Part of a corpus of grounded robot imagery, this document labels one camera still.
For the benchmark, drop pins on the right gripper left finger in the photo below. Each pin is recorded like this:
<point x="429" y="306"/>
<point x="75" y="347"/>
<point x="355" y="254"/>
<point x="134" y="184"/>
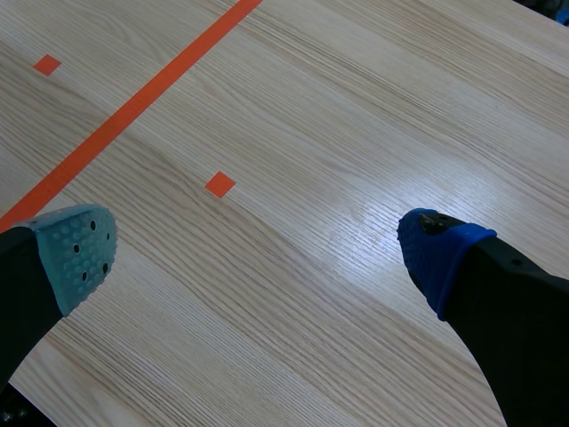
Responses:
<point x="53" y="267"/>

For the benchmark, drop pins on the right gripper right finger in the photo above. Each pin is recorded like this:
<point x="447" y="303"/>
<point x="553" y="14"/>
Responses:
<point x="489" y="302"/>

